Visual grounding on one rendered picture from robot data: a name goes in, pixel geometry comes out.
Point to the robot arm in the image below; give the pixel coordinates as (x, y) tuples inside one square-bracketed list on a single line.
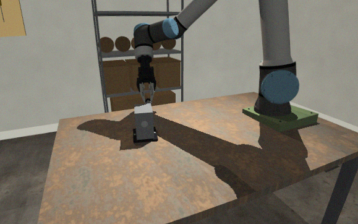
[(278, 81)]

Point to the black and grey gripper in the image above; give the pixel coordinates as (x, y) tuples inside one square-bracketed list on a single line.
[(147, 75)]

